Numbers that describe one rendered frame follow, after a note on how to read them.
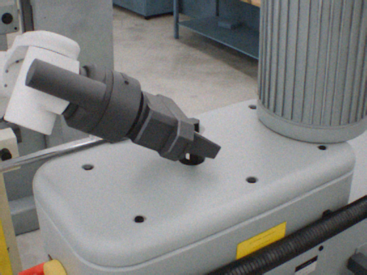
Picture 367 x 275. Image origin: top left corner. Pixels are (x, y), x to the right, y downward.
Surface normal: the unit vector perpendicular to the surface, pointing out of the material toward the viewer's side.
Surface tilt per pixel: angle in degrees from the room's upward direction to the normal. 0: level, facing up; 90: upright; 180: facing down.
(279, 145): 0
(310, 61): 90
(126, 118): 83
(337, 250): 90
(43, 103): 72
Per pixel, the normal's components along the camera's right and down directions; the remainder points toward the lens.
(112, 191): 0.00, -0.88
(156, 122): 0.34, 0.45
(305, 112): -0.34, 0.44
